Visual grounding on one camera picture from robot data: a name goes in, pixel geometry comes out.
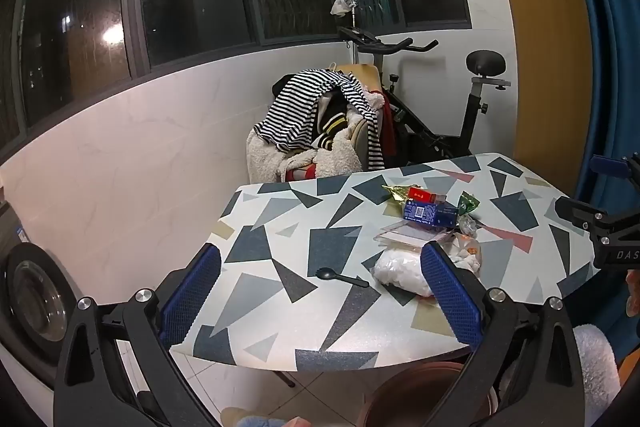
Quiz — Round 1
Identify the small clear wrapper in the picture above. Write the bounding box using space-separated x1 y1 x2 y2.
457 214 488 238

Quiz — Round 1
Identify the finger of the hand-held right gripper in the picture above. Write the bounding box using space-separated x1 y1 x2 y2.
589 154 640 188
555 196 617 248

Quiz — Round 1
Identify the dark garment with yellow stripes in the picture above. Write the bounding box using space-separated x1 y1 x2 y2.
310 92 351 150

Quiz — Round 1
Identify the brown wooden panel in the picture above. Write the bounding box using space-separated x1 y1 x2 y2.
477 0 593 198

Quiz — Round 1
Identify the black exercise bike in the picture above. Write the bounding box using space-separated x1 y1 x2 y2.
336 24 512 168

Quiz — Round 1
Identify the gold foil wrapper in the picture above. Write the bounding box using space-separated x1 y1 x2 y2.
382 183 423 204

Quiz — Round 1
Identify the grey washing machine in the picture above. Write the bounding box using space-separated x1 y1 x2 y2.
0 199 101 390

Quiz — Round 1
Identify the blue fluffy slipper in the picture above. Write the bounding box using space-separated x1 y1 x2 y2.
220 407 321 427

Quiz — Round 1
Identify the white fluffy cloth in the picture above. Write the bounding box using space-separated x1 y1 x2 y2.
570 322 621 427

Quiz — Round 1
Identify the black plastic spoon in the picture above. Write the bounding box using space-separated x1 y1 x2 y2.
315 267 371 289

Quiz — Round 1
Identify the blue cardboard box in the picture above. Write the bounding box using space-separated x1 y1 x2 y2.
402 199 460 229

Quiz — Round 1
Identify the white fleece garment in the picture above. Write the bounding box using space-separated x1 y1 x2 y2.
246 112 363 184

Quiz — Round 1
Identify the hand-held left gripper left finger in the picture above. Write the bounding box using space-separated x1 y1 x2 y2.
52 243 223 427

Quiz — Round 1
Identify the red packet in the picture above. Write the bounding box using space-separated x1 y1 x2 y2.
406 187 447 205

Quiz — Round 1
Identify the white plastic bag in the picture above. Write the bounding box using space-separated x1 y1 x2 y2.
447 234 483 278
374 247 436 298

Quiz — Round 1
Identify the blue curtain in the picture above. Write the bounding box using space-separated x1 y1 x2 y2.
550 0 640 358

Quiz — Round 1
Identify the brown round bin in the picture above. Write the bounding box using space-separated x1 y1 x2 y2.
361 361 501 427

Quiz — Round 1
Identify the black white striped shirt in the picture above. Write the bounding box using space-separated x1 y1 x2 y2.
252 69 386 172

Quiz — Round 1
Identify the green wrapper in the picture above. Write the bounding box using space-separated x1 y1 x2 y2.
457 191 481 215

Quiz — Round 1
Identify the red garment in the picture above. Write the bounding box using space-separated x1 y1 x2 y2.
381 94 398 158

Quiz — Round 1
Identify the person's right hand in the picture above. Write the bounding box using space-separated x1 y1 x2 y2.
625 269 640 320

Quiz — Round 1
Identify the wooden chair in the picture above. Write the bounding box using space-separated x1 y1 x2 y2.
332 63 381 92

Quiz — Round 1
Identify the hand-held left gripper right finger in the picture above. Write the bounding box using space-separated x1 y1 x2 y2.
420 241 586 427

